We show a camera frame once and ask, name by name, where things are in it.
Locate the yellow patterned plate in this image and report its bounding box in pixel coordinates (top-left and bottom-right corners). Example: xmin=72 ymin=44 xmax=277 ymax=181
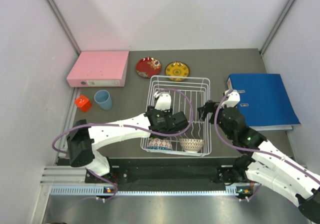
xmin=165 ymin=61 xmax=190 ymax=82

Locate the red floral plate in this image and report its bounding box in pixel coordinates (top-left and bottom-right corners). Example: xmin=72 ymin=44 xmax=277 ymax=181
xmin=135 ymin=57 xmax=162 ymax=78

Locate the blue plastic cup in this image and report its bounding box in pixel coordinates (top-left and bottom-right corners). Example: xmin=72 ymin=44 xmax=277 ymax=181
xmin=94 ymin=89 xmax=113 ymax=111

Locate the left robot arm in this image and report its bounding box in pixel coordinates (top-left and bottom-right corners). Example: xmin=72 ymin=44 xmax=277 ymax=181
xmin=66 ymin=108 xmax=189 ymax=183

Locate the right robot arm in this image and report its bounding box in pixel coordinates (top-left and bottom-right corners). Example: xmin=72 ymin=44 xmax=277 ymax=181
xmin=197 ymin=100 xmax=320 ymax=224

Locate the blue patterned bowl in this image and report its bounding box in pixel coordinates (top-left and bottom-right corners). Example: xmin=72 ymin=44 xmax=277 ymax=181
xmin=146 ymin=138 xmax=173 ymax=151

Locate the red patterned white bowl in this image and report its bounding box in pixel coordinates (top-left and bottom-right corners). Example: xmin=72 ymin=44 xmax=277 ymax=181
xmin=178 ymin=138 xmax=205 ymax=153

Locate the red cube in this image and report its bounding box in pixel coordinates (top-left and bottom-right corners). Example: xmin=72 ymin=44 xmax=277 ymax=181
xmin=74 ymin=95 xmax=92 ymax=113

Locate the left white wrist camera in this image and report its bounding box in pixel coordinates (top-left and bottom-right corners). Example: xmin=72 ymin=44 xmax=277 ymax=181
xmin=153 ymin=91 xmax=172 ymax=111

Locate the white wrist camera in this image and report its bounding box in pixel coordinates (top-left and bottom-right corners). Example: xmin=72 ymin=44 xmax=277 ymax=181
xmin=153 ymin=91 xmax=172 ymax=111
xmin=222 ymin=90 xmax=241 ymax=108

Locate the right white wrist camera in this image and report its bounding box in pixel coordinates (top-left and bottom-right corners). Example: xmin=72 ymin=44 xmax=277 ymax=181
xmin=222 ymin=90 xmax=241 ymax=108

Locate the white wire dish rack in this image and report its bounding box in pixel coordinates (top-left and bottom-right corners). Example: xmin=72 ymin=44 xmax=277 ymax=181
xmin=140 ymin=75 xmax=212 ymax=157

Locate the blue ring binder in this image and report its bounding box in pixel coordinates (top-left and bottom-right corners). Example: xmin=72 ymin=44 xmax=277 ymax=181
xmin=227 ymin=73 xmax=301 ymax=132

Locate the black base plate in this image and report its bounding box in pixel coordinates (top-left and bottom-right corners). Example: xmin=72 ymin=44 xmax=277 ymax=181
xmin=86 ymin=157 xmax=249 ymax=185

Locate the pink ring binder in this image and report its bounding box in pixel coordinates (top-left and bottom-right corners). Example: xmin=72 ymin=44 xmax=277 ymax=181
xmin=66 ymin=50 xmax=129 ymax=88

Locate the white cable duct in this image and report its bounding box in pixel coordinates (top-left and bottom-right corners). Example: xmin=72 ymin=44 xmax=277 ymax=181
xmin=49 ymin=185 xmax=253 ymax=197

